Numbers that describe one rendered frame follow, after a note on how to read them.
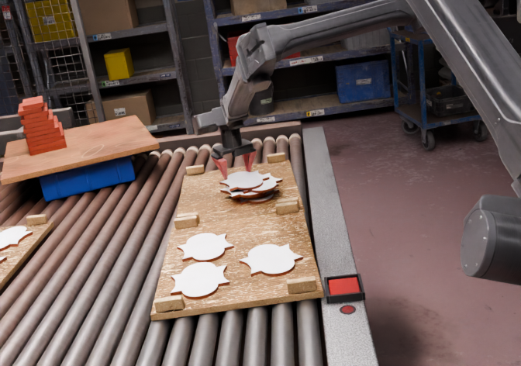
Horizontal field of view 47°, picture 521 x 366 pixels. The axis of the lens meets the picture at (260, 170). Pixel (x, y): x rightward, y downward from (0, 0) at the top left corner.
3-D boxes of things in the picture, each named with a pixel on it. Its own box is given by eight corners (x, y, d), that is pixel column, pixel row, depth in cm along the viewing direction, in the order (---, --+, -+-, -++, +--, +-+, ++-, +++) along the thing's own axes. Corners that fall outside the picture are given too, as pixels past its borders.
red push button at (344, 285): (357, 282, 123) (357, 276, 123) (360, 298, 118) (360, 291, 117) (328, 285, 124) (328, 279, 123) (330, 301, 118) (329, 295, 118)
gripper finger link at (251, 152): (229, 174, 177) (223, 145, 173) (250, 168, 179) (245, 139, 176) (239, 181, 171) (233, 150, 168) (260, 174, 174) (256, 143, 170)
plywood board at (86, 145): (136, 119, 244) (135, 115, 243) (160, 148, 199) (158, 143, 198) (8, 146, 229) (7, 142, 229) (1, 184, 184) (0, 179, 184)
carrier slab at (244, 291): (303, 214, 157) (302, 208, 157) (324, 297, 119) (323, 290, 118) (173, 233, 158) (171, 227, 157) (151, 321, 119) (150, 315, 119)
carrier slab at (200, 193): (289, 164, 197) (288, 159, 196) (305, 212, 158) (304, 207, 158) (184, 179, 197) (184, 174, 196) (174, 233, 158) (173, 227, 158)
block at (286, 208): (298, 209, 157) (297, 200, 156) (299, 212, 155) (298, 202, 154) (276, 212, 157) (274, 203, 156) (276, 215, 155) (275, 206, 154)
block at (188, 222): (198, 224, 157) (196, 214, 156) (198, 226, 156) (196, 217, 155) (175, 227, 157) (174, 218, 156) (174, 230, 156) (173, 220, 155)
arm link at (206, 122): (246, 123, 159) (236, 93, 160) (205, 132, 156) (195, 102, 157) (236, 134, 171) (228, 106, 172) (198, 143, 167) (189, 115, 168)
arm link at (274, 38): (250, 70, 112) (235, 22, 114) (248, 91, 126) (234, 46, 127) (469, 10, 116) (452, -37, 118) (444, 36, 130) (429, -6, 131)
